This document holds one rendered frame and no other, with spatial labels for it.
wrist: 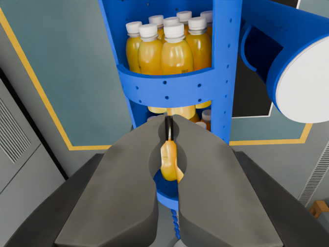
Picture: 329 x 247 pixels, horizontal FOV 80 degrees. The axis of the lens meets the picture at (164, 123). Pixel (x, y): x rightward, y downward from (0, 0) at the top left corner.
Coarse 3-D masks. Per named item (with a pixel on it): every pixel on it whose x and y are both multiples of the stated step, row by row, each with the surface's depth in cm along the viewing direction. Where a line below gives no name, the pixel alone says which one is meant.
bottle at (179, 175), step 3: (177, 168) 59; (177, 171) 60; (180, 171) 59; (177, 174) 62; (180, 174) 60; (183, 174) 59; (177, 177) 63; (180, 177) 61; (177, 180) 64; (177, 183) 66
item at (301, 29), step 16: (256, 0) 101; (256, 16) 85; (272, 16) 75; (288, 16) 68; (304, 16) 63; (320, 16) 62; (240, 32) 92; (256, 32) 128; (272, 32) 67; (288, 32) 60; (304, 32) 55; (320, 32) 51; (240, 48) 91; (256, 48) 123; (272, 48) 111; (288, 48) 56; (304, 48) 52; (256, 64) 105; (272, 64) 60; (272, 80) 60; (272, 96) 61
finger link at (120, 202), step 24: (168, 120) 12; (120, 144) 9; (144, 144) 9; (96, 168) 8; (120, 168) 8; (144, 168) 8; (96, 192) 7; (120, 192) 7; (144, 192) 7; (72, 216) 6; (96, 216) 6; (120, 216) 6; (144, 216) 6; (72, 240) 6; (96, 240) 6; (120, 240) 6; (144, 240) 6
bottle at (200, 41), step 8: (192, 32) 42; (200, 32) 41; (192, 40) 42; (200, 40) 42; (208, 40) 42; (192, 48) 43; (200, 48) 42; (208, 48) 43; (200, 56) 43; (208, 56) 43; (200, 64) 44; (208, 64) 44; (200, 104) 50; (208, 104) 51
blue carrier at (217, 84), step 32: (128, 0) 49; (160, 0) 52; (192, 0) 51; (224, 0) 31; (224, 32) 34; (224, 64) 38; (128, 96) 45; (160, 96) 39; (192, 96) 39; (224, 96) 43; (224, 128) 49; (160, 192) 64
